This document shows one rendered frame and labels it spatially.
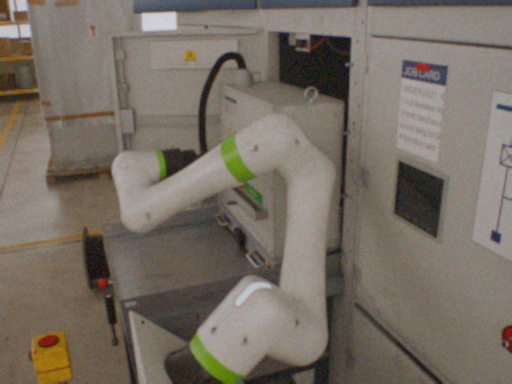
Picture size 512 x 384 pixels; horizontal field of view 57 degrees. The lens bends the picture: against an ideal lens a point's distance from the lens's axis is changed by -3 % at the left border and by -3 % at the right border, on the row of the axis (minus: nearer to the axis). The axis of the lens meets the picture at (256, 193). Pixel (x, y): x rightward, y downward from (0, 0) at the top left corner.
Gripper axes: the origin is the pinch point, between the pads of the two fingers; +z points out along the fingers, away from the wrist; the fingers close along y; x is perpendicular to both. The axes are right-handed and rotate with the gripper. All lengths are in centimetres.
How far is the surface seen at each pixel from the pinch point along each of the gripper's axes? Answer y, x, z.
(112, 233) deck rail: -42, -36, -40
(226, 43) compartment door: -53, 29, 12
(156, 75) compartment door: -69, 17, -13
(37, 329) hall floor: -123, -123, -84
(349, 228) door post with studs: 18.2, -21.1, 24.8
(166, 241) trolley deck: -31, -38, -21
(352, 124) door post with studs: 16.9, 10.3, 24.8
